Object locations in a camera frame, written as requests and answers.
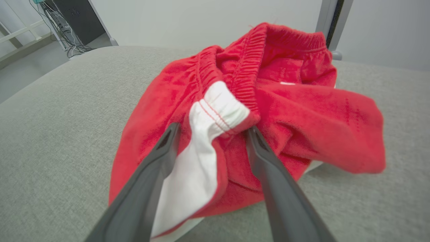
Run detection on grey fabric sofa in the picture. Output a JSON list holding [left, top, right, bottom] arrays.
[[0, 45, 430, 242]]

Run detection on grey partition end leg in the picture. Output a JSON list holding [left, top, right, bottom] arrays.
[[87, 0, 119, 46]]

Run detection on white metal rail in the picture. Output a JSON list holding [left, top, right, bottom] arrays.
[[0, 0, 47, 46]]

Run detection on red shorts with white stripe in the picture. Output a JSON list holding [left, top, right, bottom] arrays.
[[108, 22, 387, 242]]

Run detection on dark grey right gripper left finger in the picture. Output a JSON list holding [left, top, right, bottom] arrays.
[[84, 122, 182, 242]]

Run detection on grey partition joint post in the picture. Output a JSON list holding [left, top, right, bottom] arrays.
[[316, 0, 353, 61]]

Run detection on black cabinet with cables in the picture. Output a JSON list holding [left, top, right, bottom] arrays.
[[29, 0, 94, 58]]

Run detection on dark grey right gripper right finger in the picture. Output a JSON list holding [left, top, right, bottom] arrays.
[[245, 126, 336, 242]]

